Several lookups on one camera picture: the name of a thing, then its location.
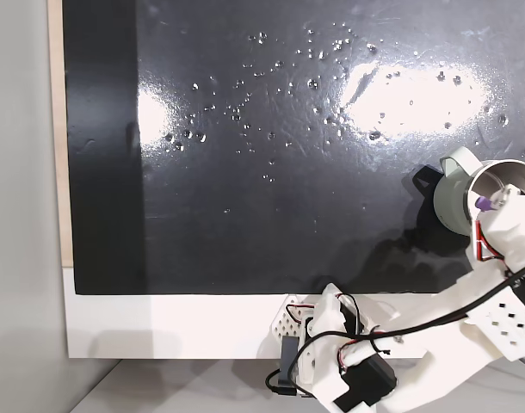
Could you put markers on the black glossy table mat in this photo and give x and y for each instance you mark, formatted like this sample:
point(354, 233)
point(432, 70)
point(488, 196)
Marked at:
point(245, 215)

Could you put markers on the pale green metal cup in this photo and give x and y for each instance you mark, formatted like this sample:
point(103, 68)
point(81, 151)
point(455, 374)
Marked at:
point(454, 202)

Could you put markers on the purple pen grip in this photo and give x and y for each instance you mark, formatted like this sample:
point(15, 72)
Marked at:
point(483, 204)

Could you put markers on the black table clamp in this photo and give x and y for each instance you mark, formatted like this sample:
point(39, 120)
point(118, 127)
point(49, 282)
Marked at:
point(288, 361)

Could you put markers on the light wooden board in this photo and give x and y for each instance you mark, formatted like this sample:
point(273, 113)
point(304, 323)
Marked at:
point(58, 129)

